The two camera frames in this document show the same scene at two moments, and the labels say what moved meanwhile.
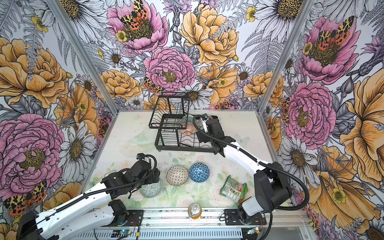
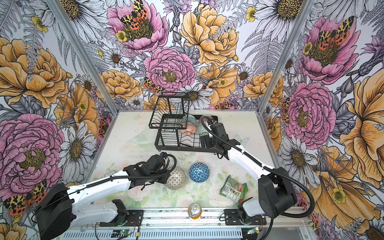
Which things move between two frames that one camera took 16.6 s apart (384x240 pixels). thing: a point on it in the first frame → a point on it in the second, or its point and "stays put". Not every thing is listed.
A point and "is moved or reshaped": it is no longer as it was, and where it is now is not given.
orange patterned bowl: (188, 129) stays put
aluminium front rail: (284, 224) stays put
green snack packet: (233, 190) stays put
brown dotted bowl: (177, 175) is moved or reshaped
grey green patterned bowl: (151, 190) is moved or reshaped
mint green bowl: (191, 119) stays put
